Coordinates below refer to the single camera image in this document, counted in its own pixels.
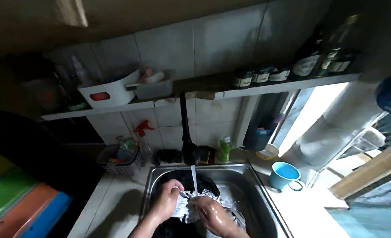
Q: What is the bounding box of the person's right hand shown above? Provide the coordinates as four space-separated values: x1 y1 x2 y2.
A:
188 196 238 237

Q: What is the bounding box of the dark jar, pale label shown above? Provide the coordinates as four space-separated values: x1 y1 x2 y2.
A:
330 50 356 73

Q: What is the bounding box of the stainless steel sink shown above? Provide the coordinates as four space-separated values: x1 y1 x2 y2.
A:
139 163 294 238

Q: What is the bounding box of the tall clear glass bottle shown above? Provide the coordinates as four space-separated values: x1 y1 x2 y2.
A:
317 15 359 77

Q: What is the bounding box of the person's left hand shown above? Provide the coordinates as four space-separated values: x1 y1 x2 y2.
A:
150 179 185 224

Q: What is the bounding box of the green and white plastic packet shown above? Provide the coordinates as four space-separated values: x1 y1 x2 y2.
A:
116 136 140 162

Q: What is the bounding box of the wall shelf ledge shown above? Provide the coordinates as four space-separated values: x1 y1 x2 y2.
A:
41 73 361 121

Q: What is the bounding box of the small dark jar, white label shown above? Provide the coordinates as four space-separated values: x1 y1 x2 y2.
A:
252 66 271 84
234 69 253 89
268 66 291 82

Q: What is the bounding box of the white plastic container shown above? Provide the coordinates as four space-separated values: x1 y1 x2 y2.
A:
78 69 141 110

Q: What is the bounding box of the clear spray bottle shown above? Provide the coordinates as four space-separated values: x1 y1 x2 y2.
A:
70 55 93 87

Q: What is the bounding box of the window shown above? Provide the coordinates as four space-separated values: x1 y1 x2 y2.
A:
236 82 350 158

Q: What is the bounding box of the spray bottle with red trigger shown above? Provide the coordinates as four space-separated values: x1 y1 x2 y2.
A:
133 120 154 162

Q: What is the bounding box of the large dark bottle, oval label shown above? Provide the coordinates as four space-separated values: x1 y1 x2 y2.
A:
291 31 324 78

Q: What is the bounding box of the person's left forearm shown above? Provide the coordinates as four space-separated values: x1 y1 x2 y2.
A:
127 212 164 238

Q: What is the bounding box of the light blue plastic mug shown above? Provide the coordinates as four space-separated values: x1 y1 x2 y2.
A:
269 161 305 192

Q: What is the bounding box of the person's right forearm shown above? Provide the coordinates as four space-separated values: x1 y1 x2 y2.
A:
223 225 251 238

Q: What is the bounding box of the black and white patterned cloth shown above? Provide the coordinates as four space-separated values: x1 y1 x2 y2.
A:
171 186 246 238

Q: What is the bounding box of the yellow and white tub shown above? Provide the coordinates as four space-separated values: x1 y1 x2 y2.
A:
255 143 279 161

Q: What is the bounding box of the grey plastic basket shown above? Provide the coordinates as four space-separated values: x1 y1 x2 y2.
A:
96 144 142 176

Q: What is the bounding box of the white cylindrical object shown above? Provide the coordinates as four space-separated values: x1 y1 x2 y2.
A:
144 72 165 84

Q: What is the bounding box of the clear plastic box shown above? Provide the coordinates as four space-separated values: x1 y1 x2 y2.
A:
135 79 173 100

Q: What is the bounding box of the black faucet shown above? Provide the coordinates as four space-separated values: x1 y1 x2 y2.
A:
180 93 201 166

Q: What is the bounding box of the multicoloured plastic drawer cabinet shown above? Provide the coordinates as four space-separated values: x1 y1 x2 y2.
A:
0 146 72 238

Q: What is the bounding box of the wooden plank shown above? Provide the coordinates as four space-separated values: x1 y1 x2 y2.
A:
329 136 391 201

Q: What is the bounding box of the green bottle with white cap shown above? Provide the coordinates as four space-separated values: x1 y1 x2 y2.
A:
218 137 232 163

